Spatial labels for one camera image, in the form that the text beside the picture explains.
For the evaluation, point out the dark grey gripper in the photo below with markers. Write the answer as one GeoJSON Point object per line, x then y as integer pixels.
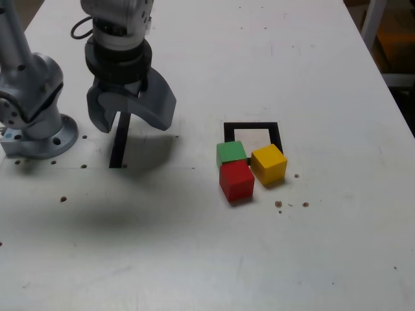
{"type": "Point", "coordinates": [134, 87]}

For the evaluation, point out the green cube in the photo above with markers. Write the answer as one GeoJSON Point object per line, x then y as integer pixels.
{"type": "Point", "coordinates": [230, 151]}

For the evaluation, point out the red cube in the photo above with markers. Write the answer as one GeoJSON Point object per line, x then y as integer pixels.
{"type": "Point", "coordinates": [235, 181]}

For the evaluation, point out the yellow cube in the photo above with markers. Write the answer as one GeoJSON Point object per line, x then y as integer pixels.
{"type": "Point", "coordinates": [267, 162]}

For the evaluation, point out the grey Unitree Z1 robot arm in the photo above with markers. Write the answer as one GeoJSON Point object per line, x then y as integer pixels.
{"type": "Point", "coordinates": [32, 81]}

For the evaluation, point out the black tape square outline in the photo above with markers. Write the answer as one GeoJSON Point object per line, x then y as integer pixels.
{"type": "Point", "coordinates": [249, 125]}

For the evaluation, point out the black tape strip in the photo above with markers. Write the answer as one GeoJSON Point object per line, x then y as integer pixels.
{"type": "Point", "coordinates": [118, 145]}

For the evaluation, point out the brown cardboard box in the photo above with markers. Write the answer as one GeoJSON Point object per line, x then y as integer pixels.
{"type": "Point", "coordinates": [398, 42]}

